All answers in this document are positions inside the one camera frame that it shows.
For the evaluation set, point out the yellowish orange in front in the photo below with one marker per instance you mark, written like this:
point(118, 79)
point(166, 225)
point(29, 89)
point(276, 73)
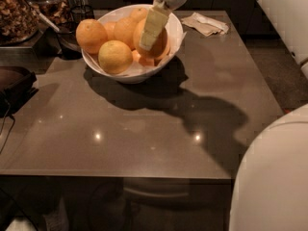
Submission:
point(114, 57)

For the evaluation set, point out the large orange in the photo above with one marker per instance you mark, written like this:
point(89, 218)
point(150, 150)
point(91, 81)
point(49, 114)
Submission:
point(157, 49)

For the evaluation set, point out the white ceramic bowl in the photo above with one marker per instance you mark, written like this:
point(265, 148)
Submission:
point(173, 25)

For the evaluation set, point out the small orange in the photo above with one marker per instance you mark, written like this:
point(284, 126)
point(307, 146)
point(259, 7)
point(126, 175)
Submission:
point(110, 29)
point(137, 57)

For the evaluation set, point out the orange at left rim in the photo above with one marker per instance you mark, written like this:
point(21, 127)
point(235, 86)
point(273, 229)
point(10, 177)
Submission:
point(91, 35)

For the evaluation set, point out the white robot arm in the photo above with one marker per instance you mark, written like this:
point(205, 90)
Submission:
point(271, 186)

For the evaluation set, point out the black cup with spoon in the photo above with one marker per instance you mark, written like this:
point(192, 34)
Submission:
point(70, 49)

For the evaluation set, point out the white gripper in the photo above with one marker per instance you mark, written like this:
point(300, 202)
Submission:
point(156, 22)

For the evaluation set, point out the small orange at bottom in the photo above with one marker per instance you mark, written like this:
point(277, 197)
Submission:
point(137, 57)

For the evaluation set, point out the small black wire holder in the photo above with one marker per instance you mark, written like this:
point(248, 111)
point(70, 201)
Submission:
point(82, 12)

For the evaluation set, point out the orange at back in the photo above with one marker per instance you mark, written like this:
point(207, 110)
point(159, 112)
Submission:
point(138, 14)

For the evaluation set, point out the small orange behind left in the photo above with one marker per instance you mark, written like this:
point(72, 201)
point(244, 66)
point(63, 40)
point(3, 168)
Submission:
point(110, 29)

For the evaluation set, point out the dark brown device left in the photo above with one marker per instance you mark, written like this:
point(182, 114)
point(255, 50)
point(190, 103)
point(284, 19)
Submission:
point(16, 88)

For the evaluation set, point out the crumpled paper napkin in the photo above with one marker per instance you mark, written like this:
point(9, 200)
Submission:
point(205, 25)

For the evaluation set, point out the orange in centre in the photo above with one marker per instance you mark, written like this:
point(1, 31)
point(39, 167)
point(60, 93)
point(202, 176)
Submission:
point(124, 30)

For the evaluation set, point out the glass jar of nuts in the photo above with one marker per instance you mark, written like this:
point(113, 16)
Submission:
point(18, 22)

